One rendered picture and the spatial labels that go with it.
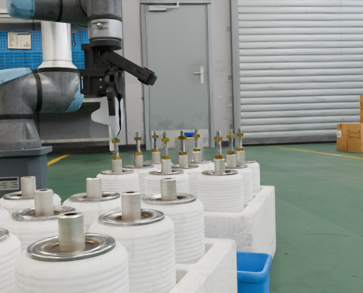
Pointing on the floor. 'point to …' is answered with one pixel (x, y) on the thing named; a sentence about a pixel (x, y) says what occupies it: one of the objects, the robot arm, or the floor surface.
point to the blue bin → (253, 272)
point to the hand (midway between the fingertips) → (118, 132)
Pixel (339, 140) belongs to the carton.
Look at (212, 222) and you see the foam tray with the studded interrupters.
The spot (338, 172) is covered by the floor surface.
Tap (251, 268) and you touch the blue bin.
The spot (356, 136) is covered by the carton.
